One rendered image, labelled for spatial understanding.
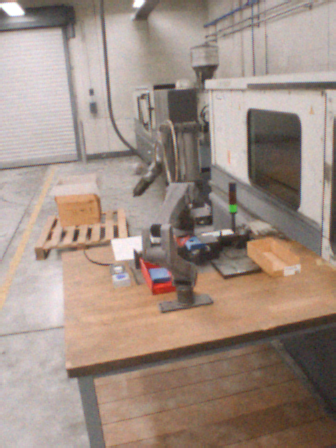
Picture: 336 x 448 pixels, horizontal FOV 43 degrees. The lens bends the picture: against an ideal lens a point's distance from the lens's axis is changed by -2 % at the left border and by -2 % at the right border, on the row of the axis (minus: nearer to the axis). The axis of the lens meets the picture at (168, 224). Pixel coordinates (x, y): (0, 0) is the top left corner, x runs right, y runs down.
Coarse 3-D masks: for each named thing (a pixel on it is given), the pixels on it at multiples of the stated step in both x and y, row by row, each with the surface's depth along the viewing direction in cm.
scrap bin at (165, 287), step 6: (144, 264) 187; (150, 264) 188; (144, 270) 178; (144, 276) 180; (150, 276) 181; (150, 282) 166; (168, 282) 174; (150, 288) 168; (156, 288) 165; (162, 288) 165; (168, 288) 166; (174, 288) 167; (156, 294) 165
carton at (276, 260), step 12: (264, 240) 194; (252, 252) 188; (264, 252) 196; (276, 252) 191; (288, 252) 180; (264, 264) 178; (276, 264) 183; (288, 264) 181; (300, 264) 173; (276, 276) 172
